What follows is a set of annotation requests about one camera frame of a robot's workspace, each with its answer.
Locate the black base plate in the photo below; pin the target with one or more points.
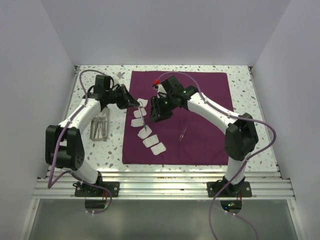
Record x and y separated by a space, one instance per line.
111 188
242 189

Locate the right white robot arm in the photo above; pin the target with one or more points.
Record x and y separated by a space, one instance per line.
240 134

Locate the steel hemostat clamp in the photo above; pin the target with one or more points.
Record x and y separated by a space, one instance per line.
95 127

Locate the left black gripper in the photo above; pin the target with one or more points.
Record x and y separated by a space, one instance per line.
125 102

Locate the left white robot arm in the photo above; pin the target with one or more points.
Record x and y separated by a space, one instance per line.
63 142

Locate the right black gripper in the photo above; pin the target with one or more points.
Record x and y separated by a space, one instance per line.
158 113

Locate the purple cloth mat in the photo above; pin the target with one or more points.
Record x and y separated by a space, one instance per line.
202 144

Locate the stainless steel instrument tray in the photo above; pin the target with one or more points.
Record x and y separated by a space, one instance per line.
91 128

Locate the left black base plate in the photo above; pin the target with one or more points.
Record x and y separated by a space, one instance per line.
111 188

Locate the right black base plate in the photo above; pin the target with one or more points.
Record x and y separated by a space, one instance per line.
242 189

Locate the white gauze pad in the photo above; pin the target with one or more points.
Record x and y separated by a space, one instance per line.
144 132
158 149
137 122
151 141
137 113
143 102

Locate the steel forceps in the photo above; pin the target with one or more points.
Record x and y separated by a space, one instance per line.
182 134

